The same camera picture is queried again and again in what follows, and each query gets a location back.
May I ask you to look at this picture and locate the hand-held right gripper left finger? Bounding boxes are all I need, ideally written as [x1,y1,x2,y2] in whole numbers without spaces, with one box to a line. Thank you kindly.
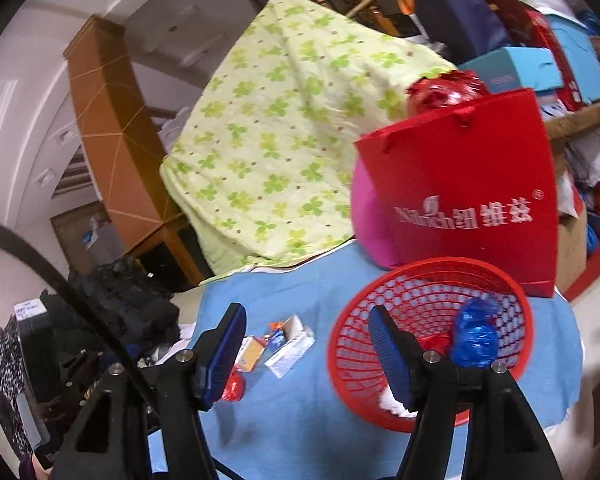
[52,302,248,480]

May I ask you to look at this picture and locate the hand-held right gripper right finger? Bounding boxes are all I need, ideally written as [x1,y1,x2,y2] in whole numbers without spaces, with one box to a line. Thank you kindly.
[369,305,563,480]

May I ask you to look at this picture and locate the orange and white packet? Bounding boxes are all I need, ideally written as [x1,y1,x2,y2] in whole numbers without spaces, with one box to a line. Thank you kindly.
[236,336,268,373]

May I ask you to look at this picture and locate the white tissue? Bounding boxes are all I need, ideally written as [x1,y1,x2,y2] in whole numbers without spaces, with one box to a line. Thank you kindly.
[380,385,421,418]

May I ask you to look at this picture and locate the small blue and orange packet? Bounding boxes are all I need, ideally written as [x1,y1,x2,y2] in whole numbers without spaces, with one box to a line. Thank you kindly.
[265,322,288,348]

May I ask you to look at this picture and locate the white cardboard box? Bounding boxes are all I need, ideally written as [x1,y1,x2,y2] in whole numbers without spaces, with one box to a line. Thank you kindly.
[264,315,316,380]

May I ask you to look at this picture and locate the red mesh plastic basket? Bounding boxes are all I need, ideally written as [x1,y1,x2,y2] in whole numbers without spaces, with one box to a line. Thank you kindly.
[327,257,535,433]

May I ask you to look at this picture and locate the blue plastic bag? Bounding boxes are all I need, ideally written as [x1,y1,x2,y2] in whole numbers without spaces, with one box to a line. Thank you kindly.
[450,296,501,368]

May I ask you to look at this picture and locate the person's left forearm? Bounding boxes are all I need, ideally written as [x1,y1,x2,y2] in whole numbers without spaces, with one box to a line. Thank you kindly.
[19,452,56,480]

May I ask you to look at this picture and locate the white cloth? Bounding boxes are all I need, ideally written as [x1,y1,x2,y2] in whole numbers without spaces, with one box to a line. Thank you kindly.
[177,322,201,347]

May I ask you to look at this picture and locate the light blue cloth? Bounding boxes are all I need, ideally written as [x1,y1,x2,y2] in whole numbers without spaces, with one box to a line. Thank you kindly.
[147,245,583,480]

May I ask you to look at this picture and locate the black bag pile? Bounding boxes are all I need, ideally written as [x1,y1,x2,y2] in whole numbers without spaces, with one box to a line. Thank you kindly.
[70,257,181,356]

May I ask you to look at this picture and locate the brown wooden door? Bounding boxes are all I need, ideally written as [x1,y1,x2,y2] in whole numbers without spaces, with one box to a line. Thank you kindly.
[50,202,126,267]

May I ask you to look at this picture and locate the red paper bag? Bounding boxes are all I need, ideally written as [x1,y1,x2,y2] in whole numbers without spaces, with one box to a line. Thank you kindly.
[355,87,558,298]

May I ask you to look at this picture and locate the red floor mat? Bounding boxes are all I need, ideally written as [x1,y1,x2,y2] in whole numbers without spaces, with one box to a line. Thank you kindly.
[562,230,600,302]

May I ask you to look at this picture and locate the green clover print blanket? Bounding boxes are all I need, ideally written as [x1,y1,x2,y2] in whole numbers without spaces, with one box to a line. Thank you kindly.
[160,0,461,278]

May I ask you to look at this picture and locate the brown wooden pillar cabinet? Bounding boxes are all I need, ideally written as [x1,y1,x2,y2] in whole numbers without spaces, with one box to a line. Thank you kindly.
[62,15,206,286]

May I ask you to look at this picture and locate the red foil gift wrap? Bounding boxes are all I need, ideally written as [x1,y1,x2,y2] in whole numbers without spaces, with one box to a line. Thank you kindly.
[406,71,491,118]

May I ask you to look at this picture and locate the white plastic bags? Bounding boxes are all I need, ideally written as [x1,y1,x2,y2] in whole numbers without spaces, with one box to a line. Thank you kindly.
[565,130,600,191]

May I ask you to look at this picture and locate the wooden plank shelf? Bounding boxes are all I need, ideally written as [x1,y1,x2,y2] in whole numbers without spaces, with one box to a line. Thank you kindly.
[545,97,600,141]

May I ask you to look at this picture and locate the light blue cardboard box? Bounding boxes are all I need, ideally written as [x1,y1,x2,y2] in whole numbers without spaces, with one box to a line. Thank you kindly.
[460,47,563,95]

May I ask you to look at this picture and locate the navy blue cushion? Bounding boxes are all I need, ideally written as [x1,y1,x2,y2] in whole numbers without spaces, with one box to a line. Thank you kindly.
[411,0,513,66]

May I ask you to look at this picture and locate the dark red box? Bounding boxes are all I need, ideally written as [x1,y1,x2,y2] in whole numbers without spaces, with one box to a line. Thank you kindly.
[482,0,581,111]

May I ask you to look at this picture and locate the black cable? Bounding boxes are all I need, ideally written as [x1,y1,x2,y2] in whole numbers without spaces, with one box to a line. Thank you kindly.
[0,216,150,403]

